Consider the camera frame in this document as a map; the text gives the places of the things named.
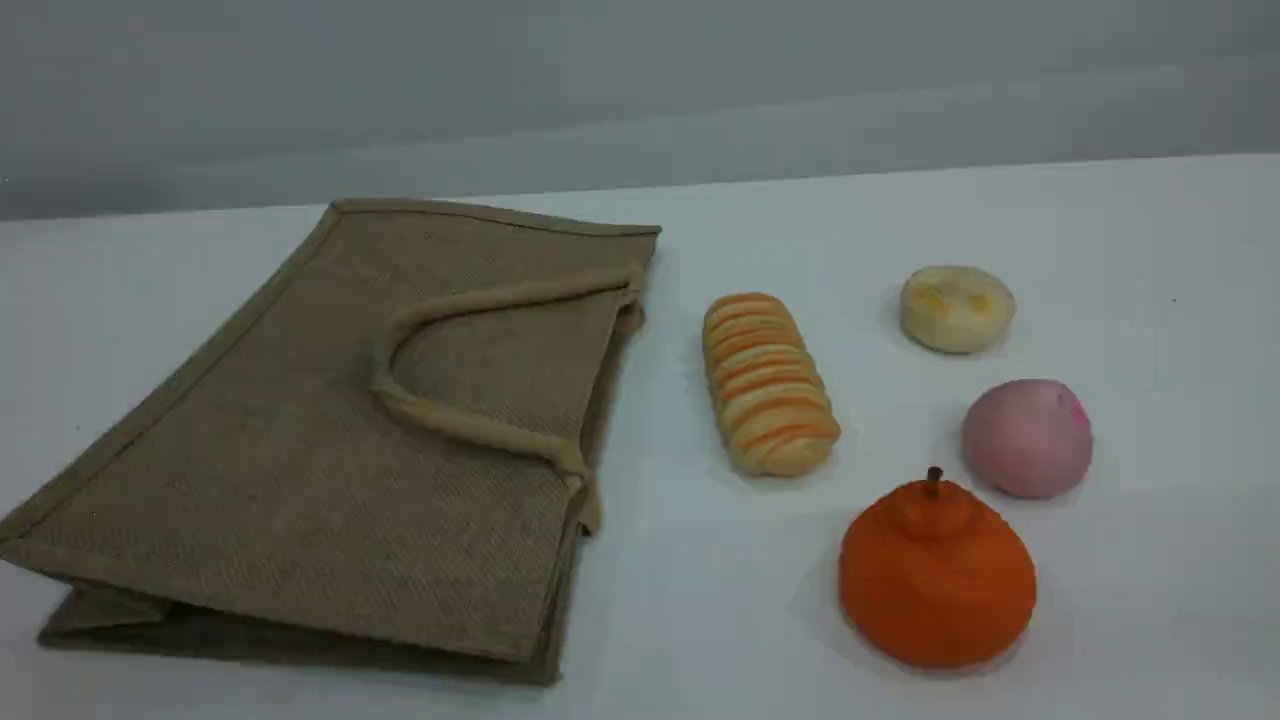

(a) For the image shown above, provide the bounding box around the round pale yellow pastry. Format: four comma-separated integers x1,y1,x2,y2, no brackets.
899,265,1017,355

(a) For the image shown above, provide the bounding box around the brown jute tote bag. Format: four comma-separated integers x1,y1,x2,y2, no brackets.
0,197,663,689

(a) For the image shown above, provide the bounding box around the orange with stem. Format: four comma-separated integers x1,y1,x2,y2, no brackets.
838,466,1038,670

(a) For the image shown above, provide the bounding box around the striped orange bread loaf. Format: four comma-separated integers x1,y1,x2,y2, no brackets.
702,292,842,478

